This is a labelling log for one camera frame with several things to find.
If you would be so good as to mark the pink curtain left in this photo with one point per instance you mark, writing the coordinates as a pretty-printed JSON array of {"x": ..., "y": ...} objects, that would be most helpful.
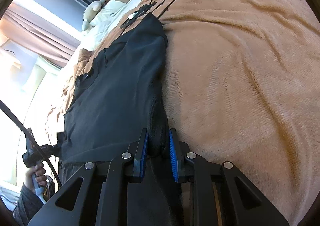
[{"x": 34, "y": 33}]

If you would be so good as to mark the cream duvet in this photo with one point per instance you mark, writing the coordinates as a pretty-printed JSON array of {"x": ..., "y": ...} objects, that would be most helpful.
[{"x": 94, "y": 35}]

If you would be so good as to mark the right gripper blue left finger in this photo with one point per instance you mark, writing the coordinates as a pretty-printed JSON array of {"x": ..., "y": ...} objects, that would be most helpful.
[{"x": 139, "y": 162}]

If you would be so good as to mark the orange fleece blanket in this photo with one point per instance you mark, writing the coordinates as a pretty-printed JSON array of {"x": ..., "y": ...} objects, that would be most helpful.
[{"x": 242, "y": 82}]

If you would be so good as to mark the beige plush toy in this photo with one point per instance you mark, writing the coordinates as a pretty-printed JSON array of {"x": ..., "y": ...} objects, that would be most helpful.
[{"x": 90, "y": 13}]

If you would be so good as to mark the person left hand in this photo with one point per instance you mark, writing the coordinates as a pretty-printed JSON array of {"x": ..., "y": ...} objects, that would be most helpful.
[{"x": 37, "y": 174}]

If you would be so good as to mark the black long sleeve shirt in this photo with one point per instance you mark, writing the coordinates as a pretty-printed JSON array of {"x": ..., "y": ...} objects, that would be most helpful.
[{"x": 118, "y": 97}]

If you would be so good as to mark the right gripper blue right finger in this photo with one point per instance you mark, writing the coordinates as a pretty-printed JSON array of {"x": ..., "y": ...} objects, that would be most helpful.
[{"x": 176, "y": 157}]

